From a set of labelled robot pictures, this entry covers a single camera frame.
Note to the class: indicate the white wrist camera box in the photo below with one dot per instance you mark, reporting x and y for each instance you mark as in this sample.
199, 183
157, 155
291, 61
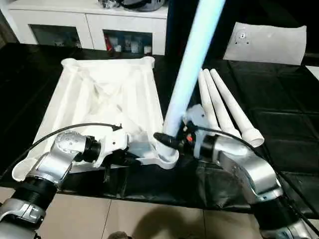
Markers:
112, 142
197, 114

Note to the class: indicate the black mat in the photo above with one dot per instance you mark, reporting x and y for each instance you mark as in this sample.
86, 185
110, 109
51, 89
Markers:
286, 112

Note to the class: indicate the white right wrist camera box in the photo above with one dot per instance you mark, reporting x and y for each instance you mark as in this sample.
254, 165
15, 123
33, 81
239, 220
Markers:
197, 114

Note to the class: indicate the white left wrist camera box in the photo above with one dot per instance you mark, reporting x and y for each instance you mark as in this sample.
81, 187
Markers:
112, 142

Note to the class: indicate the dark grey helmet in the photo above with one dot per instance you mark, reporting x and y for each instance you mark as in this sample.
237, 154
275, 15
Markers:
142, 4

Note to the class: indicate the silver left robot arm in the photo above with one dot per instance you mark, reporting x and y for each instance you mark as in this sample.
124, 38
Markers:
49, 164

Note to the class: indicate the white plastic table top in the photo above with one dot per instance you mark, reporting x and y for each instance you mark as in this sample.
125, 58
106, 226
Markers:
82, 99

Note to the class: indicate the white cabinet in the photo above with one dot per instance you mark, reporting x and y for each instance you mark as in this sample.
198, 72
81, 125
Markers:
87, 20

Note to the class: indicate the white flat board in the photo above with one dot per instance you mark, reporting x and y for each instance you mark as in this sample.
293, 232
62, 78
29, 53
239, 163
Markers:
313, 72

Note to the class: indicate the dark rounded robot base part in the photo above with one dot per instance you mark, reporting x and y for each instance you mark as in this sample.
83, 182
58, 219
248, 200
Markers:
119, 235

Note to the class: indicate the white plastic table leg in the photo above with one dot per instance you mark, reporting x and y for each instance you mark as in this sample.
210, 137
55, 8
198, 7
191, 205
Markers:
234, 107
205, 94
216, 104
194, 62

